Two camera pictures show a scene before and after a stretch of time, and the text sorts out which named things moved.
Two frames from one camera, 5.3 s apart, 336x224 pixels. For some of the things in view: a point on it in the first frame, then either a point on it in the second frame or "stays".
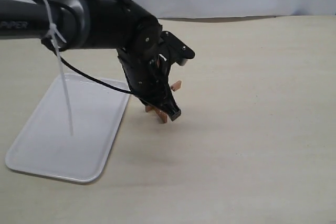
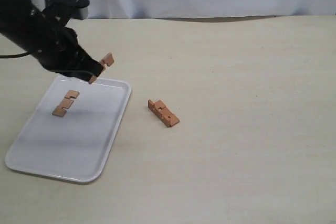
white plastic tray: [45, 147] stays
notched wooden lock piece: [176, 85] -> [60, 110]
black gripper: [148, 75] -> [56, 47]
